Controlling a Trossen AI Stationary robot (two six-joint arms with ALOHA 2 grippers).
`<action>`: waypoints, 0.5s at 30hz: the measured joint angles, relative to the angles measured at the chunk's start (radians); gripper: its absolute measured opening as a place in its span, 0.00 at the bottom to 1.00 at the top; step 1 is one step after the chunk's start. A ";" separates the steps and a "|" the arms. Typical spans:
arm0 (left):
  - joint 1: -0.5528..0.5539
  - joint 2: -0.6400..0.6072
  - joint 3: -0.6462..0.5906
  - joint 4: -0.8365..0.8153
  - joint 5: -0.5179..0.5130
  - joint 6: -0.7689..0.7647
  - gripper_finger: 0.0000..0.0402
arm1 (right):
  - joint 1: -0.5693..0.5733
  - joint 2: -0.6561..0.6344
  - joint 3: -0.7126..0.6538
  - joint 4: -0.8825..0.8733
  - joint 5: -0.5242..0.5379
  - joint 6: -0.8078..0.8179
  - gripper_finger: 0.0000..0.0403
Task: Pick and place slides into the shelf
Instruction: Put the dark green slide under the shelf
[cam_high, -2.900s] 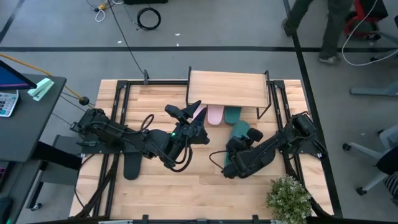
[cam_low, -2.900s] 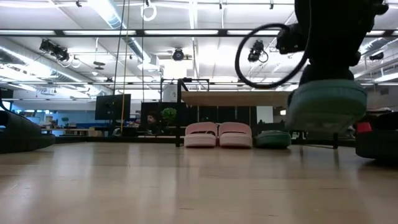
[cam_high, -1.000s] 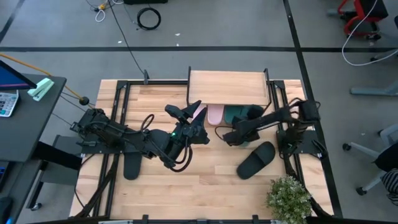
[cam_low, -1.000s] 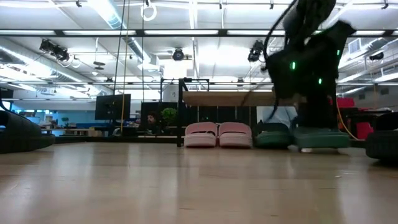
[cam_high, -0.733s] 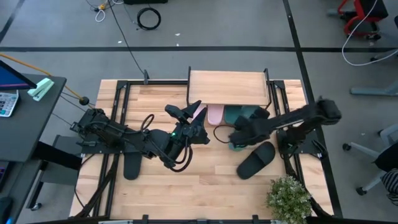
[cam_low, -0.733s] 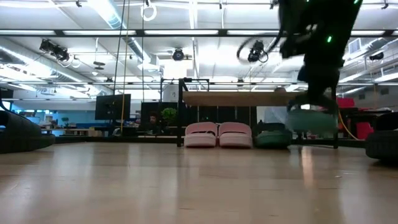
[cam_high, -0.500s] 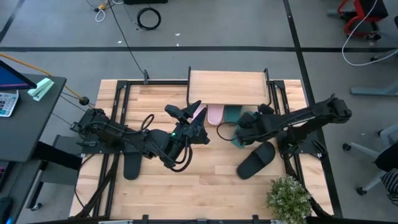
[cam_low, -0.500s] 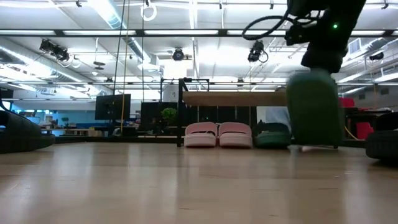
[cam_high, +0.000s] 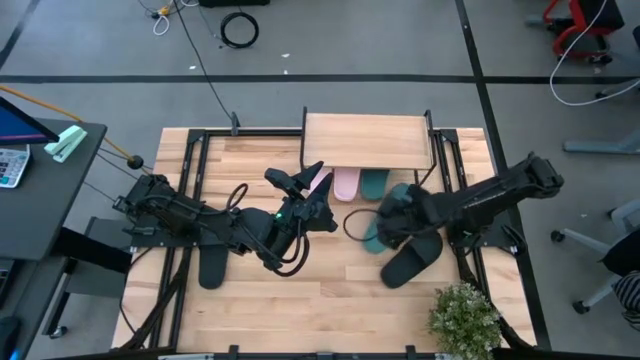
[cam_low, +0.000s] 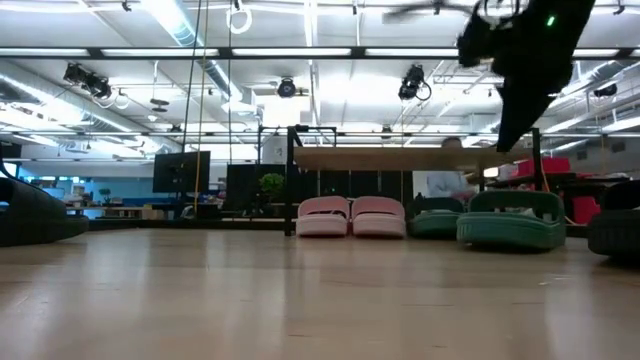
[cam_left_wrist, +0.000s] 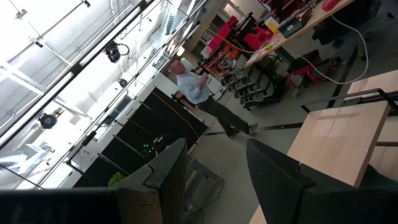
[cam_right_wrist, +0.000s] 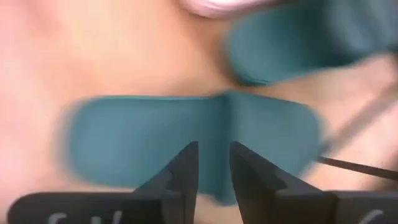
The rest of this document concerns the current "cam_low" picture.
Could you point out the pink slide sandal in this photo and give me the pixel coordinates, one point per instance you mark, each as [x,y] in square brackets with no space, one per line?
[377,220]
[322,220]

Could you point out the black ceiling camera pair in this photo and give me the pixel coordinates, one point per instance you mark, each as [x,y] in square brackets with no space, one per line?
[90,80]

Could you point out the black partition panels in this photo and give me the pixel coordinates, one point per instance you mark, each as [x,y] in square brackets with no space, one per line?
[360,185]

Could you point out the green slide sandal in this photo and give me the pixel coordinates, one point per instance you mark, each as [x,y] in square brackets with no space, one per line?
[510,230]
[435,225]

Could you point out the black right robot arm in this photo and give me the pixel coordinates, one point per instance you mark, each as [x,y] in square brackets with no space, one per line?
[575,12]

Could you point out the wooden shelf black metal frame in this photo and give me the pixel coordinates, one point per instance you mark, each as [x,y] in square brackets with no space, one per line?
[390,159]

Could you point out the small green potted plant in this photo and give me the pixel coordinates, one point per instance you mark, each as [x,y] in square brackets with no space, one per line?
[271,186]

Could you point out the round black ceiling camera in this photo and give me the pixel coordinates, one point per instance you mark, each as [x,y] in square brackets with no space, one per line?
[286,88]

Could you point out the person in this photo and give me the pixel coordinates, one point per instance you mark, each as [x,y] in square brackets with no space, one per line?
[447,182]

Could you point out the red storage bins rack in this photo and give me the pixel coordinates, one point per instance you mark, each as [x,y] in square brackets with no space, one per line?
[550,166]

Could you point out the black overhead rig crossbar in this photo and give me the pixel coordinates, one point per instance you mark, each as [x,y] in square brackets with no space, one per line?
[300,51]

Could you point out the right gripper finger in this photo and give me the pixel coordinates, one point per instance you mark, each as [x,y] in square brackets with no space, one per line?
[517,117]

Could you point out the black monitor screen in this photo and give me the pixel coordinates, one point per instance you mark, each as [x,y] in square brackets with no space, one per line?
[175,172]

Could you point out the black slide sandal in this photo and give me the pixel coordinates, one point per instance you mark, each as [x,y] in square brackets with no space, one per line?
[35,220]
[617,230]

